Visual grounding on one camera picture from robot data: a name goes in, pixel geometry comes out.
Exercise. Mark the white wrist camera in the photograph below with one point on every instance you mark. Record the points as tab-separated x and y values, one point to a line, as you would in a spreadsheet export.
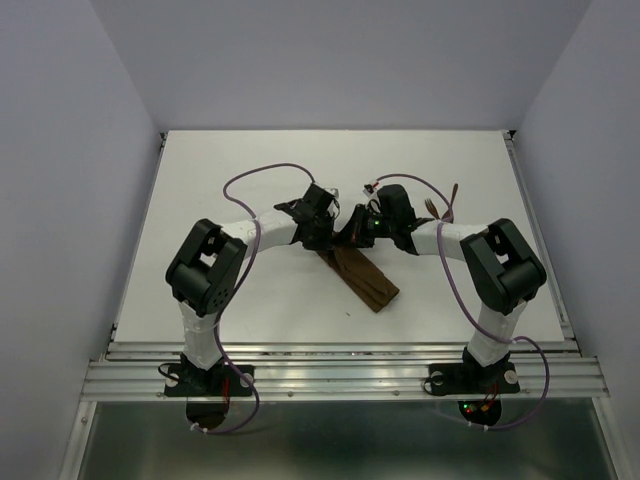
371	191
332	191

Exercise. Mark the brown wooden fork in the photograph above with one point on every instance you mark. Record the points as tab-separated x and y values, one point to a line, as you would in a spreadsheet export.
431	208

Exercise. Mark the brown cloth napkin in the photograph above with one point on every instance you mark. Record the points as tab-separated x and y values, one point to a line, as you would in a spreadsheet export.
362	276

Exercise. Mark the aluminium front rail frame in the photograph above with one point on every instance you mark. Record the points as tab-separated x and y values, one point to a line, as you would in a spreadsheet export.
326	372

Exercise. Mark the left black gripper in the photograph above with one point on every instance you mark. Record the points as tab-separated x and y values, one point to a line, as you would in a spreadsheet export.
328	219

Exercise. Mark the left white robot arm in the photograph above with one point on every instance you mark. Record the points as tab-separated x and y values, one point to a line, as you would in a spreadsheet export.
205	273

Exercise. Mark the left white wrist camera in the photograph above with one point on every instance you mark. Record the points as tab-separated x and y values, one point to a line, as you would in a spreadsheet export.
332	191

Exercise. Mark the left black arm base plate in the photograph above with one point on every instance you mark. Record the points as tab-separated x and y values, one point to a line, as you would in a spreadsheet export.
186	381

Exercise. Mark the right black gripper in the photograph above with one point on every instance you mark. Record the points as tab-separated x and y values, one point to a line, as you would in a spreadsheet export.
353	234

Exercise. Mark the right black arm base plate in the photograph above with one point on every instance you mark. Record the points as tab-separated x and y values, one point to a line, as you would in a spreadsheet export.
446	379

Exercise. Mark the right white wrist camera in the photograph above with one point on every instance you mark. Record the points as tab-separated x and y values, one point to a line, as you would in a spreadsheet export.
371	191

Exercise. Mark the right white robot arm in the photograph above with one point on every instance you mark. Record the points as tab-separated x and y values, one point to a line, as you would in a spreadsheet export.
505	271

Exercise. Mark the brown wooden spoon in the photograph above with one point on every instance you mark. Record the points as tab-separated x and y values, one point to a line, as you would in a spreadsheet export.
451	202

